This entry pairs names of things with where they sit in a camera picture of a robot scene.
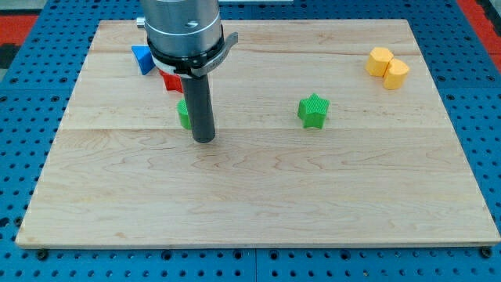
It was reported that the yellow half-round block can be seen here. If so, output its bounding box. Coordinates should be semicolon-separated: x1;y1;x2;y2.
383;59;410;90

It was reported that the yellow hexagon block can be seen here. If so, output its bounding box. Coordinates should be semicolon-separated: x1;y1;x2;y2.
365;47;394;77

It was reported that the green star block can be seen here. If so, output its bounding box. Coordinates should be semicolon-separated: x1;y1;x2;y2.
297;93;330;129

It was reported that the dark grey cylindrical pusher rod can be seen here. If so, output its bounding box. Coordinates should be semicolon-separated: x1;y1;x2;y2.
181;75;215;143

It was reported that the blue triangular block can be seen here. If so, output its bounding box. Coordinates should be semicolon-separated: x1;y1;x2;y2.
131;45;156;75

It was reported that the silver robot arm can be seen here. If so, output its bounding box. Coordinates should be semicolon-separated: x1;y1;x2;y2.
140;0;224;143

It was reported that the green round block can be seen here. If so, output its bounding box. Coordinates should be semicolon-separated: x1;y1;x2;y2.
176;98;192;130

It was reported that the red block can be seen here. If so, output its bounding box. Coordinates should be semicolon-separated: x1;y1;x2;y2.
158;69;183;93

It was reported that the black clamp ring with lever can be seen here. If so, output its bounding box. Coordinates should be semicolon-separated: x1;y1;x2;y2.
146;26;240;79

